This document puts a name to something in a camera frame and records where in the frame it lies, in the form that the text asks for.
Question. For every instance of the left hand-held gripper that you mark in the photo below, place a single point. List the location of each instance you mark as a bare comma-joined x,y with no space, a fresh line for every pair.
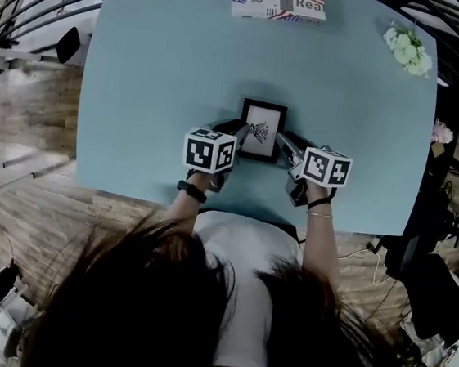
208,151

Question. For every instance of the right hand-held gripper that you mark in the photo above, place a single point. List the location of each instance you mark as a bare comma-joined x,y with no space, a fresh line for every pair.
325,168

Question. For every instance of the black picture frame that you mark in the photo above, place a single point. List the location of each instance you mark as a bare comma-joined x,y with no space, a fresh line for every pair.
261,131

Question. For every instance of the person's left forearm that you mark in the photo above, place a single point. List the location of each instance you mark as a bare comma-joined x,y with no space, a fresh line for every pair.
186,198

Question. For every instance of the person's right forearm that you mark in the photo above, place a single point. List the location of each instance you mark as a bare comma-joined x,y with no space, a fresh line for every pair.
324,234

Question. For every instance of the black wristband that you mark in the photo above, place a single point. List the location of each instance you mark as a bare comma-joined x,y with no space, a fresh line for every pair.
192,191

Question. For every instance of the thin metal bangle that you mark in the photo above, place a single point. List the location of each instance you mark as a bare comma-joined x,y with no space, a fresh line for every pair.
319,214

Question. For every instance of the pink plush toy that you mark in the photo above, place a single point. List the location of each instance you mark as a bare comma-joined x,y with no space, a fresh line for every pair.
442,132

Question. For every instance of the person's white shirt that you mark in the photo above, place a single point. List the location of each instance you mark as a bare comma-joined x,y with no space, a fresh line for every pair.
242,287

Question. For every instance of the white flower bouquet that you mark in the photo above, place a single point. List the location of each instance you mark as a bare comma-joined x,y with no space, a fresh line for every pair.
409,49

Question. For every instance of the black office chair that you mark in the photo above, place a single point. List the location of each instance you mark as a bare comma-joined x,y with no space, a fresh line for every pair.
436,297

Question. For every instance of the black oval seat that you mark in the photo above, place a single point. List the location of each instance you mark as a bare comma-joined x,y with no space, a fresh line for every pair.
68,44

